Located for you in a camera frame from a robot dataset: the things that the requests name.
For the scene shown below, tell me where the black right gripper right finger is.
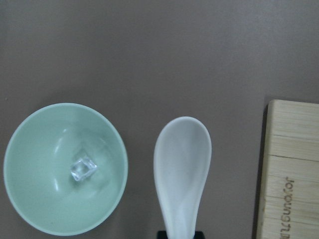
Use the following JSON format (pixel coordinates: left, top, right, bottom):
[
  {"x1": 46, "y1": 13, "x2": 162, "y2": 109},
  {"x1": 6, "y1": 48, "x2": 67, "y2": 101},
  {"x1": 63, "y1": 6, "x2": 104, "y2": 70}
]
[{"x1": 193, "y1": 231, "x2": 205, "y2": 239}]

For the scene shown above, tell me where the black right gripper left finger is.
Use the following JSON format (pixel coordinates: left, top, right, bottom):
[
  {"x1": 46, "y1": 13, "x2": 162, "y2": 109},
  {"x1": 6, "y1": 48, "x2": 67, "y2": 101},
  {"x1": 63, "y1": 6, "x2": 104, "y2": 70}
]
[{"x1": 157, "y1": 231, "x2": 168, "y2": 239}]

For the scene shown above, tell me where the white ceramic spoon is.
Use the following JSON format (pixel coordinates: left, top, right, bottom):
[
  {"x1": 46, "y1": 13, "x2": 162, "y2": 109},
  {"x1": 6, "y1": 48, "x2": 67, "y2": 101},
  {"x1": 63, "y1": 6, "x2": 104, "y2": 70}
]
[{"x1": 154, "y1": 117, "x2": 212, "y2": 239}]

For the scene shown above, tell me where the clear ice cube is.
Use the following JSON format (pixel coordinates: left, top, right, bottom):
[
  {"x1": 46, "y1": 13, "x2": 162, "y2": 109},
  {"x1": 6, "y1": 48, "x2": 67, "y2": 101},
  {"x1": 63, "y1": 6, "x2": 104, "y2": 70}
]
[{"x1": 70, "y1": 157, "x2": 97, "y2": 182}]

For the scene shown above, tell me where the green ceramic bowl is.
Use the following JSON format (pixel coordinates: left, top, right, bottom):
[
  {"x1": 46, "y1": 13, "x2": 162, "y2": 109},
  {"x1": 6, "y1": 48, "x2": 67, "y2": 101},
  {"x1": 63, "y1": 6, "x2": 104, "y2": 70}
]
[{"x1": 3, "y1": 103, "x2": 128, "y2": 236}]

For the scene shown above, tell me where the bamboo cutting board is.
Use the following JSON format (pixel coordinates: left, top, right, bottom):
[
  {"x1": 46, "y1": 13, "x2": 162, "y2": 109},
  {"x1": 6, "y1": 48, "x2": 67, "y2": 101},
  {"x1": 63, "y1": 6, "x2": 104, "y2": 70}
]
[{"x1": 256, "y1": 100, "x2": 319, "y2": 239}]

